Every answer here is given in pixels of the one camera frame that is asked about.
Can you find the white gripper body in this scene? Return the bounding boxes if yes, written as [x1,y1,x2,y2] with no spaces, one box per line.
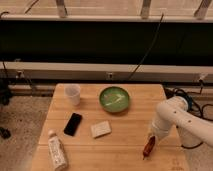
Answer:
[148,121,172,141]

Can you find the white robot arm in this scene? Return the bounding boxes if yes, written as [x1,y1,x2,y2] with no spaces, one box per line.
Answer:
[148,96,213,147]

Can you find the blue power adapter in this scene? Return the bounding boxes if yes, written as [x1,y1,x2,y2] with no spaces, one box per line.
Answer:
[183,95,193,111]

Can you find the green bowl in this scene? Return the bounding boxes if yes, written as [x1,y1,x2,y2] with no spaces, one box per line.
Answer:
[99,86,130,113]

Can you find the black smartphone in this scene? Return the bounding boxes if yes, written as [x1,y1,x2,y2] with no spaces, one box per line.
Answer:
[64,113,82,136]

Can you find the translucent plastic cup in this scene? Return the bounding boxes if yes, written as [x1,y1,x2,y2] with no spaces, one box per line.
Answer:
[64,84,81,106]

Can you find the white patterned bottle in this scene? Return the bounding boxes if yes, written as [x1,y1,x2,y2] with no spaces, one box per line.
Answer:
[48,130,68,171]

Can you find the black object at left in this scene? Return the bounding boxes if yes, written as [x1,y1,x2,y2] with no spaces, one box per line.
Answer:
[0,127,11,139]

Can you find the black floor cables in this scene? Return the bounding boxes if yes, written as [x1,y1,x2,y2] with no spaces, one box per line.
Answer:
[164,87,213,150]

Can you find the wall outlet box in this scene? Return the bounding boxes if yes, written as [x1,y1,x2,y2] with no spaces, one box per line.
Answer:
[106,72,113,80]

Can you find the black hanging cable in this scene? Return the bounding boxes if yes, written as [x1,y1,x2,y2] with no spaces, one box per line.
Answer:
[128,13,165,81]

